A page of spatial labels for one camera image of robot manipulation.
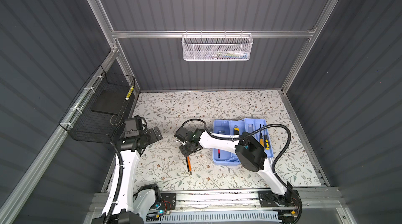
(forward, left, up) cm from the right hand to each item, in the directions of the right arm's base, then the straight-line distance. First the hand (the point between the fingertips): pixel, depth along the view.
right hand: (186, 152), depth 90 cm
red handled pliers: (-8, -2, +1) cm, 8 cm away
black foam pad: (+13, +34, +31) cm, 48 cm away
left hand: (+1, +16, +17) cm, 24 cm away
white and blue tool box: (-4, -21, +2) cm, 22 cm away
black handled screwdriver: (0, -43, +12) cm, 45 cm away
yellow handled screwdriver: (0, -41, +12) cm, 43 cm away
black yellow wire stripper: (+9, -29, +8) cm, 32 cm away
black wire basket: (-1, +41, +31) cm, 52 cm away
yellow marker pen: (+21, +28, +29) cm, 45 cm away
